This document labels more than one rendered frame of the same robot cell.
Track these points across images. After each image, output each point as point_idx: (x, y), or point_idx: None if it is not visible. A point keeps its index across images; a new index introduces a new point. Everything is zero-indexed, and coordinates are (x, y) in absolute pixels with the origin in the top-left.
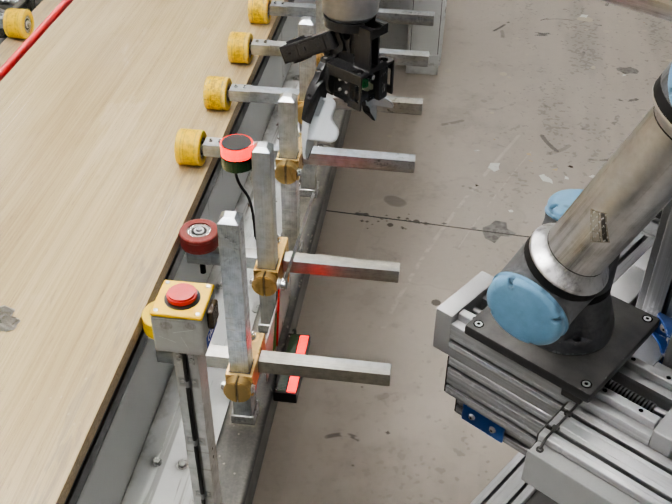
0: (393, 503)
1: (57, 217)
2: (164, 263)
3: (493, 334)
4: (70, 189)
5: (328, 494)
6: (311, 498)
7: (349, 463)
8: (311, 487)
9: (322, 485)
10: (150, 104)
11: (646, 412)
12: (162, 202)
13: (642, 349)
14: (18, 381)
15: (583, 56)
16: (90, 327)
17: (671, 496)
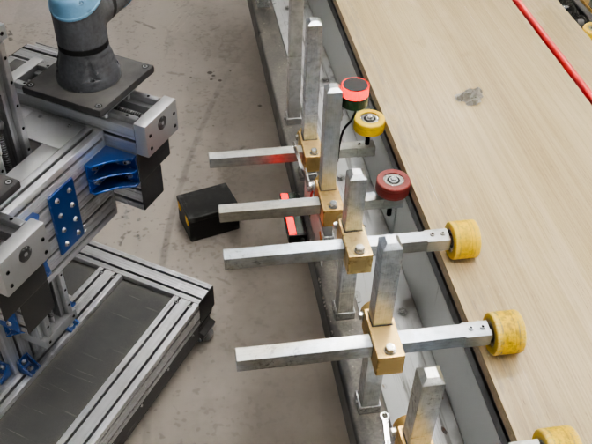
0: (225, 441)
1: (516, 173)
2: (398, 151)
3: (135, 62)
4: (536, 200)
5: (284, 436)
6: (297, 428)
7: None
8: (300, 438)
9: (292, 442)
10: (582, 332)
11: (45, 65)
12: (447, 203)
13: (31, 123)
14: (421, 74)
15: None
16: (410, 105)
17: (40, 54)
